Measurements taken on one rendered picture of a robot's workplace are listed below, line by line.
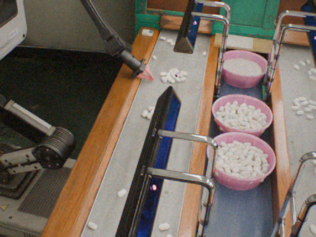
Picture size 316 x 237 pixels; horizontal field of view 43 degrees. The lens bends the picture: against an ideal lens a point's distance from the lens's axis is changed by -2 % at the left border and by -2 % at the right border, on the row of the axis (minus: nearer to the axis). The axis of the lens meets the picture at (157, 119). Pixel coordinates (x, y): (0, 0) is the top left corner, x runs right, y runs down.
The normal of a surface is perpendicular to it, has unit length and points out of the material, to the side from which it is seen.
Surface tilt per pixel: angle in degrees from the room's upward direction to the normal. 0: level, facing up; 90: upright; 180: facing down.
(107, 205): 0
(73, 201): 0
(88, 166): 0
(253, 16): 90
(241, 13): 90
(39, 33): 90
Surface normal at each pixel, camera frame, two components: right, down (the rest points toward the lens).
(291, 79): 0.04, -0.79
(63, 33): -0.09, 0.61
